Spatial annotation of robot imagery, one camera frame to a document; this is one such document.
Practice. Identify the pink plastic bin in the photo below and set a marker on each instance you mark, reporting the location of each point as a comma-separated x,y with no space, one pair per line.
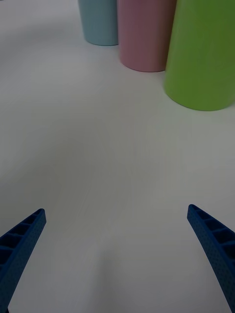
144,36

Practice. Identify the pale blue plastic bin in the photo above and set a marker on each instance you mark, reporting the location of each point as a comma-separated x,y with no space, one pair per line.
100,24

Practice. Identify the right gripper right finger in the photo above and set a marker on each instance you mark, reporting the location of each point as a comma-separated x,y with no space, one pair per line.
215,249

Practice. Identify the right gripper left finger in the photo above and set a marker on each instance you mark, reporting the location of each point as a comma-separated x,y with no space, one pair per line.
19,254

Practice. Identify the green plastic bin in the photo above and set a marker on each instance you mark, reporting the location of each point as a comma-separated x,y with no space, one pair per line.
203,61

